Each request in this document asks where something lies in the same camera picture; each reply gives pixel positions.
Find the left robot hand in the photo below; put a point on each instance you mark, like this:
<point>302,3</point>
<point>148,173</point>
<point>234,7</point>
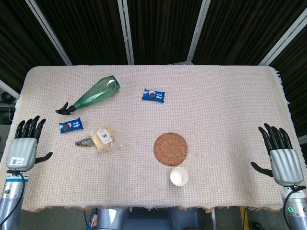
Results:
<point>22,151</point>

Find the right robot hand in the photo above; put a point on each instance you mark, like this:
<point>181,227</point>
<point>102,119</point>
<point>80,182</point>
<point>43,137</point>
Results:
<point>285,163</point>

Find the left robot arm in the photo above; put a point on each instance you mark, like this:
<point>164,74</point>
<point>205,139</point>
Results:
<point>10,198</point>

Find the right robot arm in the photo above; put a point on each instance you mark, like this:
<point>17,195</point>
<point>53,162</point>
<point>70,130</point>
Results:
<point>295,206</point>

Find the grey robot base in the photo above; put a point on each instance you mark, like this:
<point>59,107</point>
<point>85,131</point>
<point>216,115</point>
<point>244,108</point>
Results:
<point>146,219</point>

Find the white paper cup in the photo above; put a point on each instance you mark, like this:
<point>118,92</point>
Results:
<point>179,176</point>

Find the brown woven coaster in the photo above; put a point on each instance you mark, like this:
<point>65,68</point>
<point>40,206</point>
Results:
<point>170,148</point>

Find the blue cookie packet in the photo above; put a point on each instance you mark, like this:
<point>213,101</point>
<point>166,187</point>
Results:
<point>71,125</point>
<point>153,95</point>

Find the small grey metal clip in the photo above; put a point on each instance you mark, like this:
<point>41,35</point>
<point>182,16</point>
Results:
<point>84,143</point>

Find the clear wrapped yellow cake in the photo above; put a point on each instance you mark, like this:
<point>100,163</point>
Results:
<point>104,139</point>

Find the green spray bottle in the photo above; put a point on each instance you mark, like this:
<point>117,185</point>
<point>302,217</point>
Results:
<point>98,94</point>

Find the pink woven tablecloth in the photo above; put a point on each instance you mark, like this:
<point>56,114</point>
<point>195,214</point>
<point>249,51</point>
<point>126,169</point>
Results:
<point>153,136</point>

